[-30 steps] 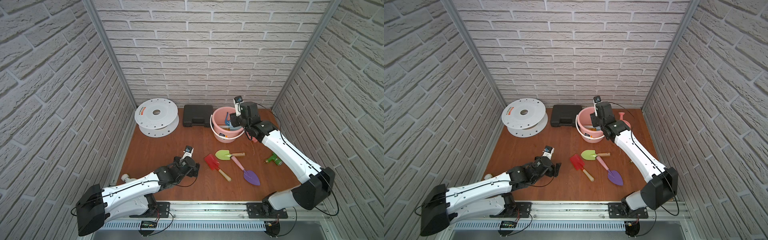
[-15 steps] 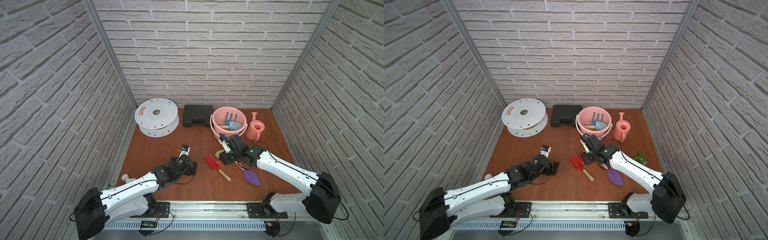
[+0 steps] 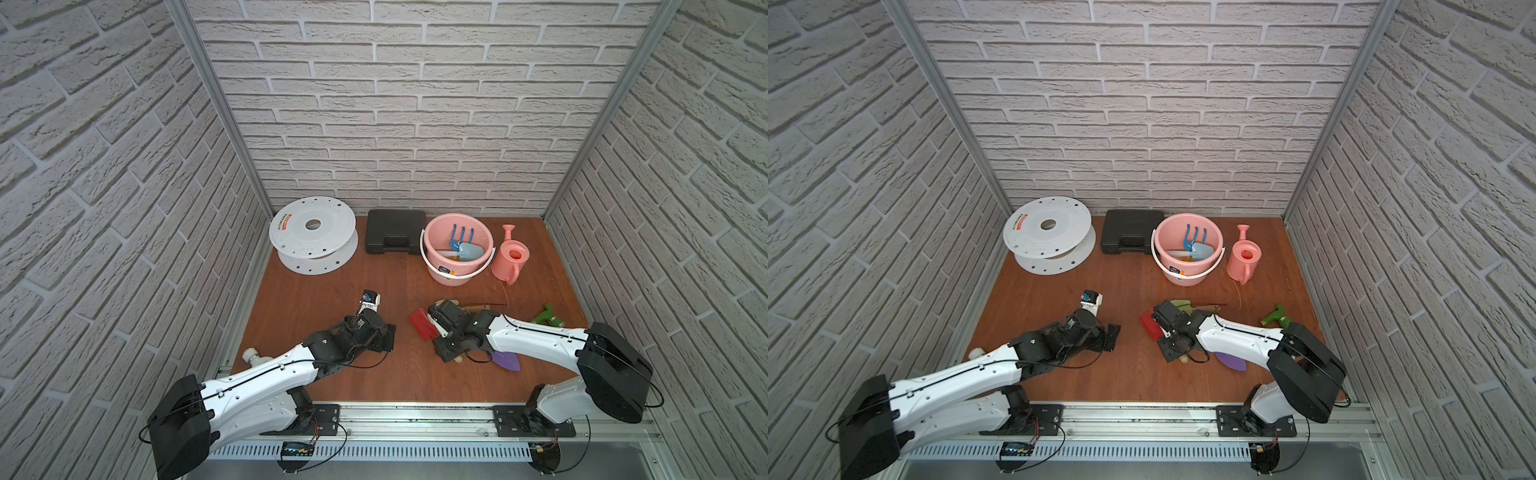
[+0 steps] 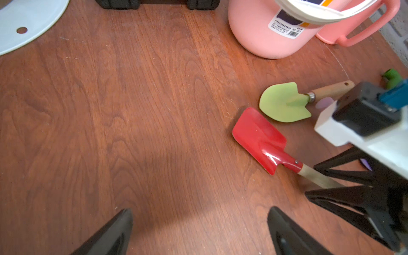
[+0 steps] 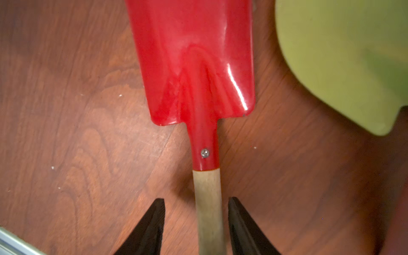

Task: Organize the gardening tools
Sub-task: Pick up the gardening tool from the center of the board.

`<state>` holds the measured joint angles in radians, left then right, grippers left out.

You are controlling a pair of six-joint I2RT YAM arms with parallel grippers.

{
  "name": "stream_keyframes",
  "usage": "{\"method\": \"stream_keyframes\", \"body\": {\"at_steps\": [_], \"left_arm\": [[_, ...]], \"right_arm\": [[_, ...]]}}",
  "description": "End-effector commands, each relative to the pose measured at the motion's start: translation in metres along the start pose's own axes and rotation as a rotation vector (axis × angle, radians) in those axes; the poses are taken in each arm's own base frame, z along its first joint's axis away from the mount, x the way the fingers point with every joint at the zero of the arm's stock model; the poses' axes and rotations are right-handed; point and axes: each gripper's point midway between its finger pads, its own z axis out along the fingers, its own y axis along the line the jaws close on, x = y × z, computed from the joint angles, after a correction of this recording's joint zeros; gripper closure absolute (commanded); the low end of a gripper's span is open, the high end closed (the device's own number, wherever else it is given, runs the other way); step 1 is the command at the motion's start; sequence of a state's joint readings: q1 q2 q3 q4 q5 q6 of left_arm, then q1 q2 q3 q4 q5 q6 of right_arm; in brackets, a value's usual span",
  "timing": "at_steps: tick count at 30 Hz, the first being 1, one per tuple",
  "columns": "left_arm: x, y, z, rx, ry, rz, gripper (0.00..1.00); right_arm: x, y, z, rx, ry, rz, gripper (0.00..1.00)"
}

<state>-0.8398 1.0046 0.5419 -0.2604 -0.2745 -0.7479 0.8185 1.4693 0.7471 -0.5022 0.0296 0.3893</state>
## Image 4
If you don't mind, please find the light blue trowel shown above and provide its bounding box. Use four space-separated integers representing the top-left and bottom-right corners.
379 79 408 109

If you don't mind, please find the pink plastic bucket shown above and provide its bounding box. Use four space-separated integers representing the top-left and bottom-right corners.
228 1 376 60

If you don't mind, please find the black plastic tool case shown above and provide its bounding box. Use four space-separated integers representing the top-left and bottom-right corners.
95 0 220 10

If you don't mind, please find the red shovel wooden handle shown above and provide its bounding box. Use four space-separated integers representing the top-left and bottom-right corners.
232 107 343 189

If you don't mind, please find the purple trowel pink handle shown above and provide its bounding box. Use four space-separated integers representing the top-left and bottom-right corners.
315 97 373 171

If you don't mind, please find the green trowel wooden handle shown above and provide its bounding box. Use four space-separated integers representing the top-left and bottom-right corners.
259 80 355 123

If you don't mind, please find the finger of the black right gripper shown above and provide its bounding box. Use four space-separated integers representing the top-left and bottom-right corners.
305 186 402 252
314 147 383 186

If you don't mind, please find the white cable spool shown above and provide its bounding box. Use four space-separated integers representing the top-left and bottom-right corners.
1 0 70 55

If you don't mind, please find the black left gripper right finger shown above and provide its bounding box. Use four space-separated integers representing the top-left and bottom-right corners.
267 206 332 255

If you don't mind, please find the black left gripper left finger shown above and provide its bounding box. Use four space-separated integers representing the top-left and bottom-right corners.
72 208 133 255

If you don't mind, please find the pink watering can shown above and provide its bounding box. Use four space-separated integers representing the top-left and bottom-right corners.
315 0 401 48

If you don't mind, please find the green hose connector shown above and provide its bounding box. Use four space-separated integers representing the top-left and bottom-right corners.
382 69 403 90

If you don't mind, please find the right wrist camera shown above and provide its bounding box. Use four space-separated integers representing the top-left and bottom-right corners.
315 82 408 178

